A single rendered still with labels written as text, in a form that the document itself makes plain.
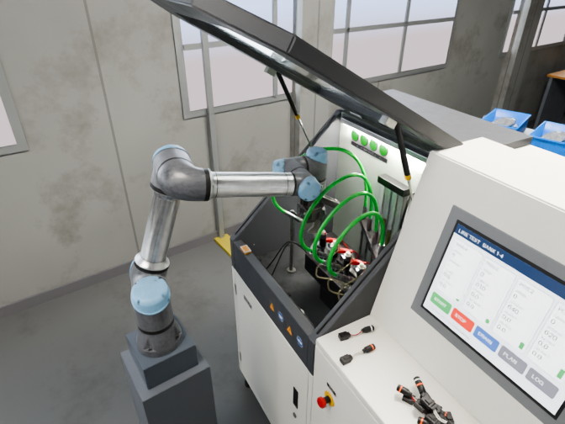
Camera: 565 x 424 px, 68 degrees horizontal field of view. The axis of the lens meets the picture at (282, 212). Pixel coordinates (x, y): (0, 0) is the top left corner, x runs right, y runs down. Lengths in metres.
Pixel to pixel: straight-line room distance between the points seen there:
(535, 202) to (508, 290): 0.22
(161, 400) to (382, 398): 0.72
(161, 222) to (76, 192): 1.67
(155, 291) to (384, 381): 0.74
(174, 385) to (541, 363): 1.07
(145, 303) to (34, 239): 1.82
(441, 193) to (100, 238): 2.47
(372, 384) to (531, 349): 0.42
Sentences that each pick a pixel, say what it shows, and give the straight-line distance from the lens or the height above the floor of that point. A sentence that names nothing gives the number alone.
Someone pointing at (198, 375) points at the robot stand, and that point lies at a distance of 1.57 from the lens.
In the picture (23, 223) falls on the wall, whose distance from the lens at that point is 3.04.
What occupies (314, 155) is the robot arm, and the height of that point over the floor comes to 1.45.
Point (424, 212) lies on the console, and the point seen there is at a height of 1.38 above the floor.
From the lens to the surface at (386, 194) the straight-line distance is 1.69.
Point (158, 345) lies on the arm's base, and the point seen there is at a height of 0.95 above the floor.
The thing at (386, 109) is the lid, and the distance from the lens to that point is 1.07.
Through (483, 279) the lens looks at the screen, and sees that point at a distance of 1.19.
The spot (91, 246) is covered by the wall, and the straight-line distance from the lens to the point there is 3.21.
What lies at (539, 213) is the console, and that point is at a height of 1.52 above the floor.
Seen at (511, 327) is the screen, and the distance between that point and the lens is 1.18.
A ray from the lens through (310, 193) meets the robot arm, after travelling 1.30.
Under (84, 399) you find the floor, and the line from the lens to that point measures 2.67.
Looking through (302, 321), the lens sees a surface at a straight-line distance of 1.48.
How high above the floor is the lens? 2.01
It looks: 31 degrees down
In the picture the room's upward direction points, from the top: straight up
